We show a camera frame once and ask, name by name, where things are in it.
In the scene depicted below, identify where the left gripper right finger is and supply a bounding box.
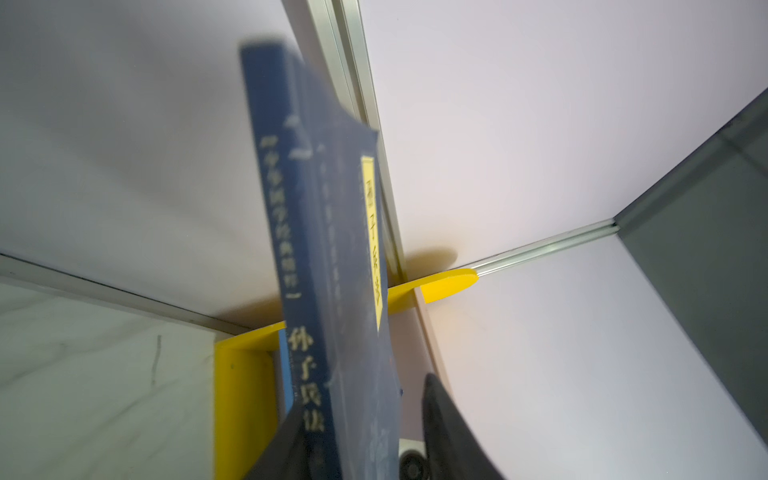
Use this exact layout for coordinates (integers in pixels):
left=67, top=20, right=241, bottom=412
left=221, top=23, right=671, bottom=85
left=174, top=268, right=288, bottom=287
left=422, top=373, right=503, bottom=480

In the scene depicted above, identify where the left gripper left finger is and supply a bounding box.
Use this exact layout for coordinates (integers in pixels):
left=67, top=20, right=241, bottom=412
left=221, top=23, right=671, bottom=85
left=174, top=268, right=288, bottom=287
left=244, top=403, right=311, bottom=480

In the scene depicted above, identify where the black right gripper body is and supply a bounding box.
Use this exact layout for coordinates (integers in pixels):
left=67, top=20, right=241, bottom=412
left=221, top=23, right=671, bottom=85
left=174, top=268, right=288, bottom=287
left=398, top=439, right=429, bottom=480

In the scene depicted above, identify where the blue file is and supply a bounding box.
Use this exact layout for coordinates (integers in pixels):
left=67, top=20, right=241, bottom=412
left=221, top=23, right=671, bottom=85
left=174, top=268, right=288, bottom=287
left=240, top=41, right=401, bottom=479

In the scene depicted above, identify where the yellow pink blue bookshelf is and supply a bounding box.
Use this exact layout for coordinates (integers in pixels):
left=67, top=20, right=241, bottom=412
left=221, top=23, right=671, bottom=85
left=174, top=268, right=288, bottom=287
left=213, top=268, right=480, bottom=479

